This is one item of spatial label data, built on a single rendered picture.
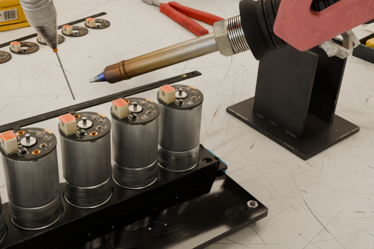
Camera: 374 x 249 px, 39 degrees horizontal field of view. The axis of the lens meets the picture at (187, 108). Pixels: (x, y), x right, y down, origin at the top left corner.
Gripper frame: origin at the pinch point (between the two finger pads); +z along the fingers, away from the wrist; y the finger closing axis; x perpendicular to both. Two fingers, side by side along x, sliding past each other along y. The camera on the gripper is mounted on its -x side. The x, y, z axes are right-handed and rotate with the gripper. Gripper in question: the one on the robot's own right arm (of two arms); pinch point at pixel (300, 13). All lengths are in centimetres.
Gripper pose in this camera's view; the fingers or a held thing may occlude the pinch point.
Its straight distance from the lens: 21.2
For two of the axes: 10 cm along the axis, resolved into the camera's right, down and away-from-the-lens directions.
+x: 8.4, 5.3, 1.5
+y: -1.6, 5.0, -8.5
